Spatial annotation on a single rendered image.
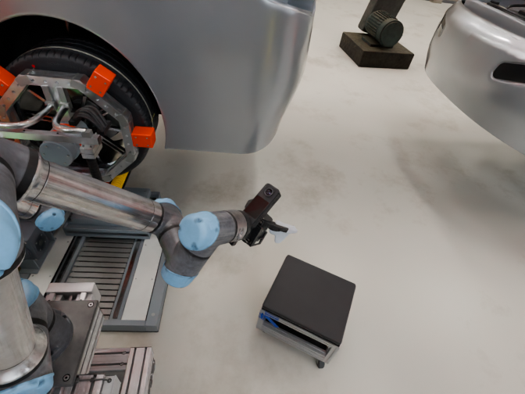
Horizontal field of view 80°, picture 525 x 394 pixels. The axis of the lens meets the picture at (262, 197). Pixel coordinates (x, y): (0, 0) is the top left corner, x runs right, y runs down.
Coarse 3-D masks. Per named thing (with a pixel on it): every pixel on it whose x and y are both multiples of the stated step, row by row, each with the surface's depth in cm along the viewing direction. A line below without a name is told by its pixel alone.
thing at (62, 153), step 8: (80, 120) 142; (48, 144) 127; (56, 144) 127; (64, 144) 129; (72, 144) 132; (80, 144) 137; (40, 152) 129; (48, 152) 130; (56, 152) 130; (64, 152) 130; (72, 152) 131; (48, 160) 132; (56, 160) 132; (64, 160) 133; (72, 160) 133
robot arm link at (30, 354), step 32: (0, 160) 43; (0, 192) 39; (0, 224) 36; (0, 256) 37; (0, 288) 44; (0, 320) 47; (0, 352) 51; (32, 352) 58; (0, 384) 54; (32, 384) 58
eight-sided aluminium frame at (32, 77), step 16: (16, 80) 122; (32, 80) 124; (48, 80) 123; (64, 80) 123; (80, 80) 124; (16, 96) 127; (96, 96) 128; (0, 112) 131; (112, 112) 134; (128, 112) 139; (128, 128) 139; (32, 144) 149; (128, 144) 146; (128, 160) 151; (112, 176) 158
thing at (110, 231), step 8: (152, 192) 217; (64, 224) 188; (72, 224) 191; (80, 224) 192; (88, 224) 193; (96, 224) 193; (104, 224) 194; (72, 232) 190; (80, 232) 190; (88, 232) 190; (96, 232) 191; (104, 232) 191; (112, 232) 191; (120, 232) 191; (128, 232) 192; (136, 232) 192; (144, 232) 192
